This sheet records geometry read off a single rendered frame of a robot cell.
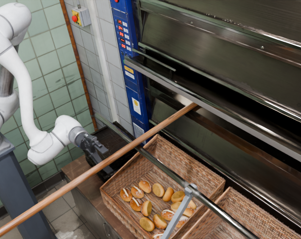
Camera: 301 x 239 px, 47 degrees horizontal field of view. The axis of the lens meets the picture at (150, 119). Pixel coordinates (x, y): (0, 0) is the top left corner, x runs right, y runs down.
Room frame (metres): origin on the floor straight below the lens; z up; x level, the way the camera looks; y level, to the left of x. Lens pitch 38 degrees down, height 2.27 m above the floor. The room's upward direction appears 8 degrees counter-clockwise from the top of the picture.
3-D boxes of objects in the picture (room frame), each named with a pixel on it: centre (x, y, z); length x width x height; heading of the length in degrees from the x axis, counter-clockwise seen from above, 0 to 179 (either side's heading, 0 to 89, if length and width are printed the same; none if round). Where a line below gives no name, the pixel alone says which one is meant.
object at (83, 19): (2.16, 0.35, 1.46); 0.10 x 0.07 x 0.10; 35
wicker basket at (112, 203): (1.27, 0.00, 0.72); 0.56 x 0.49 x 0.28; 36
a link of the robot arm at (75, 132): (1.29, 0.35, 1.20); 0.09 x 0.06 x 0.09; 126
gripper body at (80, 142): (1.23, 0.31, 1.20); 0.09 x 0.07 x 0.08; 36
